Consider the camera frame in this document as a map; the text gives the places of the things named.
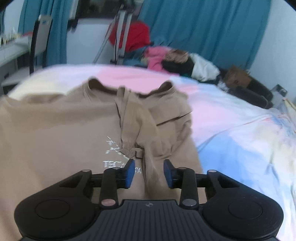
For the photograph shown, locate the tan printed t-shirt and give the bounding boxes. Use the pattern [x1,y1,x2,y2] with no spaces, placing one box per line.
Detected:
[1,79,202,240]

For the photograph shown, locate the tan black clothes pile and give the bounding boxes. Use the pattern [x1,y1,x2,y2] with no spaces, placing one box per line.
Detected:
[162,49,194,76]

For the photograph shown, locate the pink clothes pile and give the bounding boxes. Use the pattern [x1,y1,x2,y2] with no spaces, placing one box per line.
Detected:
[144,46,172,73]

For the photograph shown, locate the pastel tie-dye bed sheet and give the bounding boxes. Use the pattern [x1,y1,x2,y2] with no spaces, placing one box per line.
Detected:
[9,65,295,240]

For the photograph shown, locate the white garment on pile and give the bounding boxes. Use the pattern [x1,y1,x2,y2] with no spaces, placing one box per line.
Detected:
[189,53,220,82]

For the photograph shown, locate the red garment on stand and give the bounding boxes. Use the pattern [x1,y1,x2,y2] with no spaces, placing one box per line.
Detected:
[109,21,151,52]

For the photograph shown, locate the blue curtain right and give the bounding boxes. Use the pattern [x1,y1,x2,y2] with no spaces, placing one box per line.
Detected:
[139,0,271,69]

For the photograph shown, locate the blue curtain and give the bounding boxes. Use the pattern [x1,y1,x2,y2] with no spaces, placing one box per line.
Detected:
[139,0,271,69]
[18,0,72,67]

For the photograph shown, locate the white dresser desk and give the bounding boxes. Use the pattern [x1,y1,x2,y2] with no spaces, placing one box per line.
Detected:
[1,36,32,94]

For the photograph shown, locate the grey black chair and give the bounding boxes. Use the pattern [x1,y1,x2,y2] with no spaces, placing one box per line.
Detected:
[29,15,52,74]

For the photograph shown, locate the metal tripod stand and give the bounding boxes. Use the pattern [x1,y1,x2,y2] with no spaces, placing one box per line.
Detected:
[92,5,134,65]

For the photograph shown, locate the blue curtain left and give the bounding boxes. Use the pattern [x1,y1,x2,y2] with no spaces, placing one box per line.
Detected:
[18,0,72,67]

